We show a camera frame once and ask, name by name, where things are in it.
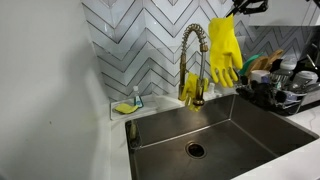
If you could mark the yellow sponge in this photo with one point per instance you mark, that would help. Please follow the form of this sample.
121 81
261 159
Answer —
125 108

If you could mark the stainless steel sink basin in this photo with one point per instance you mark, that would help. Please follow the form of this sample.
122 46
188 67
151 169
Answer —
237 135

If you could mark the white soap tray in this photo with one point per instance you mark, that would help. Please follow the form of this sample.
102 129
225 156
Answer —
150 106

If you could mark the dish drying rack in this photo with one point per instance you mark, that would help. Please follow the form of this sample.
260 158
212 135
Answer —
282 94

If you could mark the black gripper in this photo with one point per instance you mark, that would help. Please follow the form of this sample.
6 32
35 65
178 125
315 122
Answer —
248 7

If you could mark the wooden plates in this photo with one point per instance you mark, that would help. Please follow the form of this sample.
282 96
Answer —
264 62

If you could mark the yellow rubber glove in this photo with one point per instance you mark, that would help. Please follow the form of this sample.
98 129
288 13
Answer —
189 92
225 53

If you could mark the sink drain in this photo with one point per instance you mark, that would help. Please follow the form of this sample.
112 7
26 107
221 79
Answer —
195 150

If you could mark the clear soap bottle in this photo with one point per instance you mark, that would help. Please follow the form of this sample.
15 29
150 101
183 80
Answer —
137 99

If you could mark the white baby bottle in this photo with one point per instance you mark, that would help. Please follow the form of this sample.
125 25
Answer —
287 66

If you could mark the green plate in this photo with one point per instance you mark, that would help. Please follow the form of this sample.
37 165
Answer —
248 62

